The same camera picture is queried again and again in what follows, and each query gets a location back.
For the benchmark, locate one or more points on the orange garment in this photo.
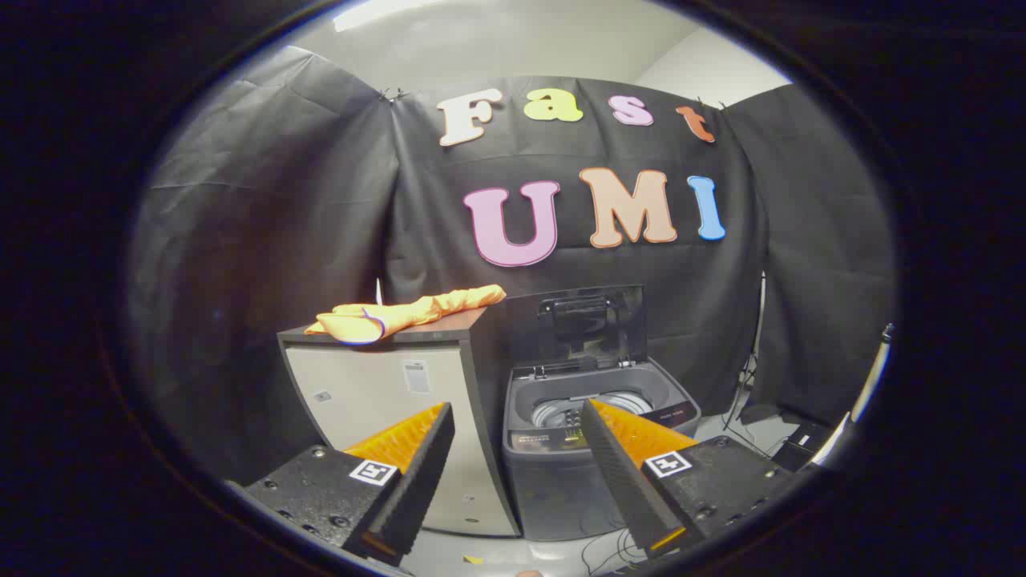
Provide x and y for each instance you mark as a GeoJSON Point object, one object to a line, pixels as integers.
{"type": "Point", "coordinates": [417, 311]}

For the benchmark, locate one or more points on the white cabinet with dark top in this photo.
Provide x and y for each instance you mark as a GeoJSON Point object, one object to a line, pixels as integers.
{"type": "Point", "coordinates": [361, 401]}

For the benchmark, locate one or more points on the dark transparent washing machine lid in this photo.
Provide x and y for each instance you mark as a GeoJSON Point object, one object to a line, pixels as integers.
{"type": "Point", "coordinates": [529, 336]}

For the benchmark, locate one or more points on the black backdrop cloth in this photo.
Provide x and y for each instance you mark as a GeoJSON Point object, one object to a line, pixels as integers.
{"type": "Point", "coordinates": [561, 272]}

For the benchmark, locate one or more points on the grey washing machine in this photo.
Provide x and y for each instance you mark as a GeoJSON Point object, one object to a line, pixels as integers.
{"type": "Point", "coordinates": [553, 489]}

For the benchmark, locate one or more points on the black box on floor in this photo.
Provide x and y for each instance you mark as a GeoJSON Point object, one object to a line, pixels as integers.
{"type": "Point", "coordinates": [801, 445]}

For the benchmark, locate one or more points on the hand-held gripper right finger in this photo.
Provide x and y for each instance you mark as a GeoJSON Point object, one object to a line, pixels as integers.
{"type": "Point", "coordinates": [621, 481]}

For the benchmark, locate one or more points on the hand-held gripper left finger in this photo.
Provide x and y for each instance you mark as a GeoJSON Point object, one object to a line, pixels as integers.
{"type": "Point", "coordinates": [417, 481]}

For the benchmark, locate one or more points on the white pole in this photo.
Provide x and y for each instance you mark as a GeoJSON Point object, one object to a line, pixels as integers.
{"type": "Point", "coordinates": [870, 385]}

